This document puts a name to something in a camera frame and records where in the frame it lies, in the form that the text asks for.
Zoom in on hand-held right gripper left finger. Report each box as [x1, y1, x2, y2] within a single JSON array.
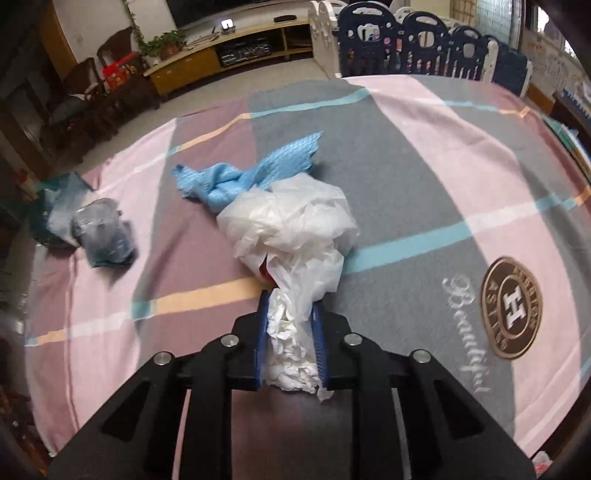
[[46, 291, 271, 480]]

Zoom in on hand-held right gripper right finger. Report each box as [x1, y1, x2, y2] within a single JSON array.
[[311, 299, 539, 480]]

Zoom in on white plastic bag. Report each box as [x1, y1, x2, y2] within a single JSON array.
[[216, 173, 361, 402]]

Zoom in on light blue cloth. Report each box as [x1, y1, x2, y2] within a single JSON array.
[[172, 130, 325, 214]]

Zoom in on striped pink grey tablecloth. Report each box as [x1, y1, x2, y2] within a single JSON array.
[[23, 74, 591, 464]]

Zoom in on dark green foil packet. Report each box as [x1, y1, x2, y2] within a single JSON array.
[[71, 198, 138, 269]]

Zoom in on green paper bag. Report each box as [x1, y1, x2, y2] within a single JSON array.
[[28, 171, 96, 248]]

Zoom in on wooden television cabinet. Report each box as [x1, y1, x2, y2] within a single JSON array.
[[143, 18, 320, 97]]

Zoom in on dark wooden armchair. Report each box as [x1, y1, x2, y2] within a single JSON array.
[[46, 25, 160, 155]]

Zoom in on red gift box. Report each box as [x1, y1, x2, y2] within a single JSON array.
[[102, 53, 139, 89]]

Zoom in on potted green plant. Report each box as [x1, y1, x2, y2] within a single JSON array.
[[134, 30, 188, 69]]

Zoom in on row of playpen fence panels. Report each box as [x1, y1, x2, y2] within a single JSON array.
[[308, 0, 533, 97]]

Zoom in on stack of picture books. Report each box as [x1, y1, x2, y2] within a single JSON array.
[[542, 115, 591, 185]]

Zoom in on black television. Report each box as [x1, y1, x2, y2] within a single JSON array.
[[166, 0, 317, 29]]

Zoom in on wall learning posters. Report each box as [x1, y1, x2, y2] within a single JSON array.
[[522, 32, 585, 93]]

